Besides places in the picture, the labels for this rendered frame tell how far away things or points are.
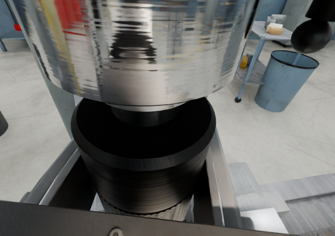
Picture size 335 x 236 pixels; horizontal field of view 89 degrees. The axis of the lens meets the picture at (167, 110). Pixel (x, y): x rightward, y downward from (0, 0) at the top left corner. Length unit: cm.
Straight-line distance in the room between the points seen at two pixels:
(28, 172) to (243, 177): 163
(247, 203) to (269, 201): 4
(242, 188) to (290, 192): 17
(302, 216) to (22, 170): 177
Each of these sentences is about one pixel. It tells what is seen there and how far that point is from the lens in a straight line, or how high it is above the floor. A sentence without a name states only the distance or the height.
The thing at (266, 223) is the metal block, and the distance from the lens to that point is 31.
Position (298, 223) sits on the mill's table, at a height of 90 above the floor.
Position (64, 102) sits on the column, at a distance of 55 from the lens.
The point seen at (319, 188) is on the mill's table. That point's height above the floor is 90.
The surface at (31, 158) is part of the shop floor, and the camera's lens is 189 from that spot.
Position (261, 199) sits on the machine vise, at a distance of 36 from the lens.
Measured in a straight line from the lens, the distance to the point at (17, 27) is 453.
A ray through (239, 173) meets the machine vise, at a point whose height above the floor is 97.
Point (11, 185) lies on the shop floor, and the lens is 179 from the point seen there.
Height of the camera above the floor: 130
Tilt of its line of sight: 39 degrees down
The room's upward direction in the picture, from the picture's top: 5 degrees clockwise
